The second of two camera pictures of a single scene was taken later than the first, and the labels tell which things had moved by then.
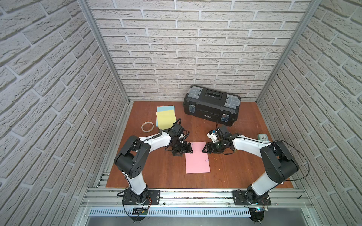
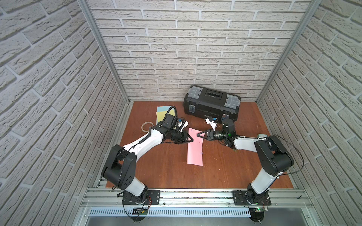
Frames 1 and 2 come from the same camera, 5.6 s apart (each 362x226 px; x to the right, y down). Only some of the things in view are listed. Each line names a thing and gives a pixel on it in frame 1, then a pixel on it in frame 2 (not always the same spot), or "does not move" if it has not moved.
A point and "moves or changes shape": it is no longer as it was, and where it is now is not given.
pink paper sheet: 198,161 moves or changes shape
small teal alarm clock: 263,137 does not move
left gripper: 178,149 → 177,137
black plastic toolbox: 215,105 does not move
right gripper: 209,146 → 209,136
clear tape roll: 146,122 does not move
